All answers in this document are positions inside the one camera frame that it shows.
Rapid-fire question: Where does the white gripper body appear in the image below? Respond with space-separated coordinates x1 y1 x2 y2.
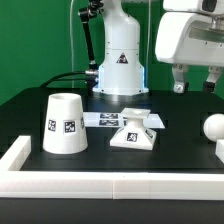
155 0 224 67

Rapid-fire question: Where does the white frame wall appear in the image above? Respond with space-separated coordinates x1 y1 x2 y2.
0 136 224 200

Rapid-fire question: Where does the black cable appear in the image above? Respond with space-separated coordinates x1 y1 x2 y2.
40 69 100 89

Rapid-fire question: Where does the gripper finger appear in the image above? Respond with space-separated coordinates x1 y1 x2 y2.
203 66 223 93
172 64 189 93

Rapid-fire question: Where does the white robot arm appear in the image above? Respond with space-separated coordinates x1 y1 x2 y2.
93 0 224 97

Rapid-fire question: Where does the white lamp shade cone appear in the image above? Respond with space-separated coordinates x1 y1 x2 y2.
43 93 88 154

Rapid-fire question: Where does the white lamp base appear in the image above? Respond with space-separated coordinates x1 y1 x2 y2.
110 108 157 150

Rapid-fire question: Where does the white lamp bulb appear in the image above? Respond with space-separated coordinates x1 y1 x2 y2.
203 114 224 142

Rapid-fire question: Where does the white cable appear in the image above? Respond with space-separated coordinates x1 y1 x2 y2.
68 0 76 89

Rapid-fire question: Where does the white marker sheet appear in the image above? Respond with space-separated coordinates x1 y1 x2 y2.
83 112 165 129

